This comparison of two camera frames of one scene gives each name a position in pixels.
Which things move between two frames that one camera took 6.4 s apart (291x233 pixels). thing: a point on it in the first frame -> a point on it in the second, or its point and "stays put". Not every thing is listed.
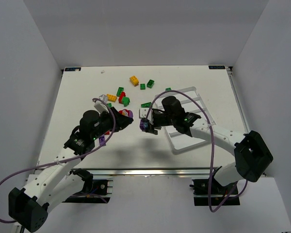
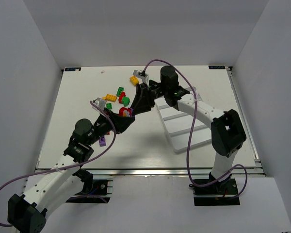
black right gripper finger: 145,119 -> 141,92
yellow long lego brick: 111,97 stays put
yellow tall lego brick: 134,80 stays put
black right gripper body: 153,122 -> 148,91
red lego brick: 122,94 stays put
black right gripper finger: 151,130 -> 146,106
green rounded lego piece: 125,101 stays put
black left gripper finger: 121,122 stays put
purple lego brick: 102,140 stays put
